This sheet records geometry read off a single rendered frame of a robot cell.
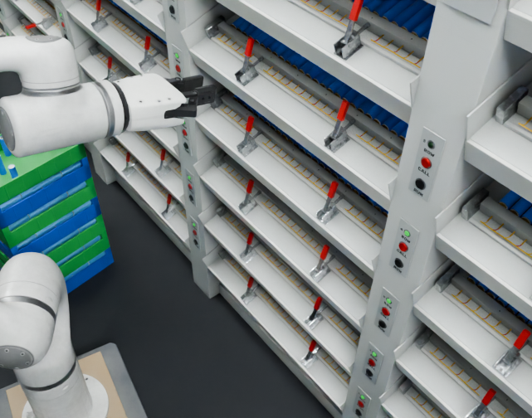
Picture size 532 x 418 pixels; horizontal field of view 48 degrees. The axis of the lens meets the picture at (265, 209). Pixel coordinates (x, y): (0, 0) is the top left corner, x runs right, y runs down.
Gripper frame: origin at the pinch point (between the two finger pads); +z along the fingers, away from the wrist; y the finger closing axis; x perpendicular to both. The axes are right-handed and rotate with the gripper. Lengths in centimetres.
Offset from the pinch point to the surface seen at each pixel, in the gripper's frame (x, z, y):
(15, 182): -56, -10, -61
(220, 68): -8.1, 19.9, -19.4
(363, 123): -2.9, 24.6, 16.5
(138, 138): -61, 35, -75
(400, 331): -37, 25, 39
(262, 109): -10.1, 20.0, -4.6
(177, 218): -80, 38, -53
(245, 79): -6.8, 20.1, -11.3
